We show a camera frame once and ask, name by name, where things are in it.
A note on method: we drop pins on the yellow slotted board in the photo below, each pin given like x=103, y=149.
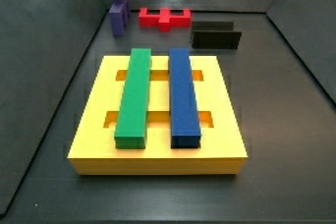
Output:
x=221, y=154

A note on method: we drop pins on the red three-pronged block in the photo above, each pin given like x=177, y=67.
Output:
x=164, y=19

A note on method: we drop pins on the green bar block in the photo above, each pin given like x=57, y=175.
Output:
x=129, y=133

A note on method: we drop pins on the blue bar block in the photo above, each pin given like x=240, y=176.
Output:
x=185, y=130

